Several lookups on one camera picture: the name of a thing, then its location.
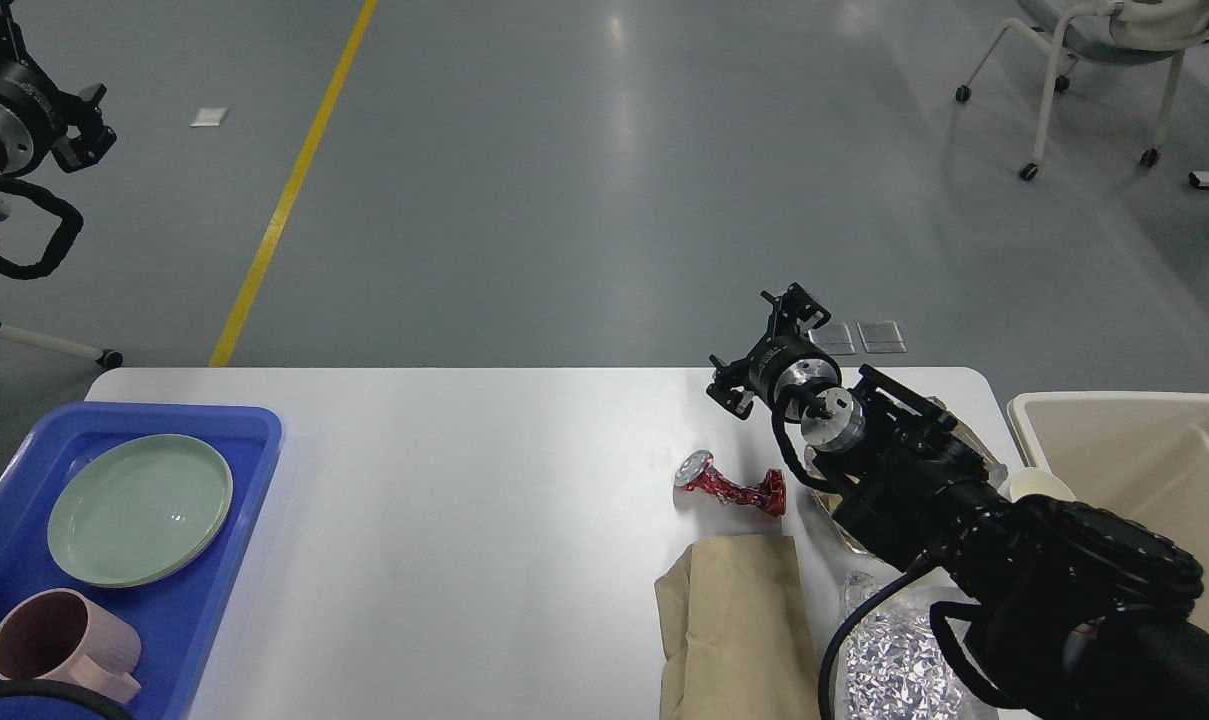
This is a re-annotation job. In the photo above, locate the white stand leg with caster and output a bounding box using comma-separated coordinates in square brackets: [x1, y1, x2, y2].
[0, 325, 125, 370]

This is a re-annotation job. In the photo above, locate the pink mug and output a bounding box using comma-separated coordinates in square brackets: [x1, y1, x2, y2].
[0, 588, 141, 706]

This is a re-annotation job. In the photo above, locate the white office chair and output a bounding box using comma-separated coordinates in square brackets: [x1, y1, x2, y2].
[953, 1, 1209, 182]

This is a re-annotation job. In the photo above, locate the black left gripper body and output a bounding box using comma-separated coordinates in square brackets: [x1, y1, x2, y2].
[0, 58, 65, 178]

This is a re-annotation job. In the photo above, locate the right floor plate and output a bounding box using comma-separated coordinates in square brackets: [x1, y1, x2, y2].
[856, 323, 909, 354]

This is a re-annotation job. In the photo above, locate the brown paper bag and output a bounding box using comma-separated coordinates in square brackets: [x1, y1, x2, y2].
[654, 534, 818, 719]

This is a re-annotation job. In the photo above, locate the floor plate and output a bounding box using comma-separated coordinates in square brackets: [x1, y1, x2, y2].
[809, 323, 857, 356]
[856, 323, 909, 354]

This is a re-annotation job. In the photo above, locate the light green plate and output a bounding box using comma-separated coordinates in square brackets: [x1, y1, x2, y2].
[46, 434, 235, 590]

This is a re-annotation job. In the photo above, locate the crushed red can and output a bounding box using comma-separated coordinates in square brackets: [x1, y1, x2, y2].
[672, 448, 788, 518]

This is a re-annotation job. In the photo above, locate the crumpled aluminium foil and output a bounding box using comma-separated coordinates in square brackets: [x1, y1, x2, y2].
[832, 570, 1000, 719]

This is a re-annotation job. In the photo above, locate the white paper cup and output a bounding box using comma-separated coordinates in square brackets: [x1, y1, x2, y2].
[997, 468, 1078, 503]

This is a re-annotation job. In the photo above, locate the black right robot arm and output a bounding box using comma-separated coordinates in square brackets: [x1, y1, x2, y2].
[706, 284, 1209, 719]

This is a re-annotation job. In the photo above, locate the blue plastic tray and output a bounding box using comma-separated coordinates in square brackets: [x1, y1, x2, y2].
[0, 402, 283, 719]

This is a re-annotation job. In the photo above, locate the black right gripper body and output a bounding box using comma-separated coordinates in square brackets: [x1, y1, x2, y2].
[747, 333, 827, 405]

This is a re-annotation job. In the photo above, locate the white floor marker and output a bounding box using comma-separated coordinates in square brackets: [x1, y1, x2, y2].
[189, 108, 229, 128]

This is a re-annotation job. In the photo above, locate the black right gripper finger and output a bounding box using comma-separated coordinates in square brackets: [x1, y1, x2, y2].
[760, 283, 832, 346]
[706, 354, 758, 419]

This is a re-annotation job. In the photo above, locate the beige plastic bin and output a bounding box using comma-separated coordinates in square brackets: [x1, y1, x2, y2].
[1007, 391, 1209, 633]

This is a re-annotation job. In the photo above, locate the left floor plate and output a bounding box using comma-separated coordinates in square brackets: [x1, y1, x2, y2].
[809, 323, 857, 356]

